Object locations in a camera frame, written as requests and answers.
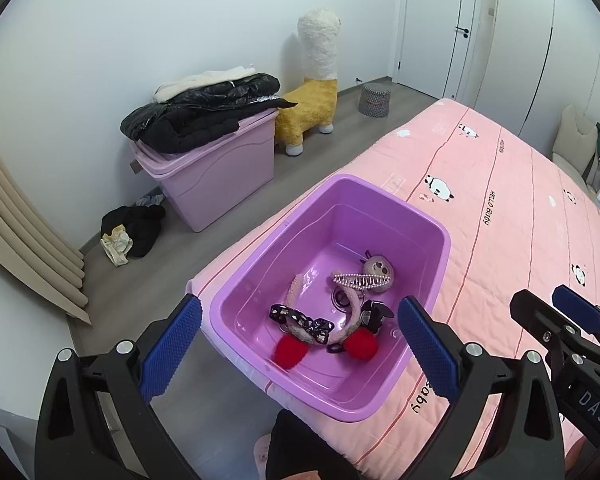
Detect white and yellow alpaca toy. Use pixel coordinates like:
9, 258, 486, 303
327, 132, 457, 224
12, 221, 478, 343
274, 7, 342, 157

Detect pink plush strawberry headband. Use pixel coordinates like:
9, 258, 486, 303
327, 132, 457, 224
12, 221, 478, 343
272, 272, 381, 368

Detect white door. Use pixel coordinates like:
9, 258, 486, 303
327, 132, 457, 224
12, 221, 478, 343
394, 0, 481, 103

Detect beige curtain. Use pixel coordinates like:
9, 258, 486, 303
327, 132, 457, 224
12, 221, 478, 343
0, 120, 90, 326

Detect person's dark trousers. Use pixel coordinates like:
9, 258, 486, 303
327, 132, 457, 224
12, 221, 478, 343
265, 407, 363, 480

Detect lavender storage box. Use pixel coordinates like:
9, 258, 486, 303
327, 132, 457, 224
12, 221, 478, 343
128, 110, 279, 233

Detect grey woven basket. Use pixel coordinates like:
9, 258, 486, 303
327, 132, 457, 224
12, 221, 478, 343
357, 82, 393, 118

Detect pink panda bedspread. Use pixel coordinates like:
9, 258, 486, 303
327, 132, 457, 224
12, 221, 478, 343
186, 97, 600, 480

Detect black puffer jacket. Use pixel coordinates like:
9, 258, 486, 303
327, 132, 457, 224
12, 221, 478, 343
120, 72, 298, 155

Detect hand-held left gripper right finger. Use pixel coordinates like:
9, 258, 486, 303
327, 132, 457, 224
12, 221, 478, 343
397, 296, 566, 480

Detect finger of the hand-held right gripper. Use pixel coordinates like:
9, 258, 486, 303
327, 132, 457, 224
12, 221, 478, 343
510, 287, 588, 366
552, 285, 600, 343

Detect beige plush ball keychain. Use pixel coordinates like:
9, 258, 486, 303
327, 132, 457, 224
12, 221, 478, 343
362, 255, 396, 291

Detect pink slipper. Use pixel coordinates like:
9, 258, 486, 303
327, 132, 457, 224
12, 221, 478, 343
254, 434, 276, 466

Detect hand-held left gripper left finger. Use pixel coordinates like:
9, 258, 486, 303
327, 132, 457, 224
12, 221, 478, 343
34, 292, 203, 480

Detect black dotted bow hair clip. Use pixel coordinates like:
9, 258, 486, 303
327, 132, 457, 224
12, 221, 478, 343
268, 304, 335, 346

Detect beige cushion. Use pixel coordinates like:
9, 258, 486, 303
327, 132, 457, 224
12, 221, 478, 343
551, 104, 600, 176

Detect metal hair claw clip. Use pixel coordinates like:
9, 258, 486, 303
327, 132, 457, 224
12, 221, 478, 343
332, 271, 393, 293

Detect purple plastic bin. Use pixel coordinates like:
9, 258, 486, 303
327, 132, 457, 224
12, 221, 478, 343
186, 174, 452, 423

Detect black clothes heap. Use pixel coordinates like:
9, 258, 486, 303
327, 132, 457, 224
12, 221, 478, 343
101, 204, 167, 259

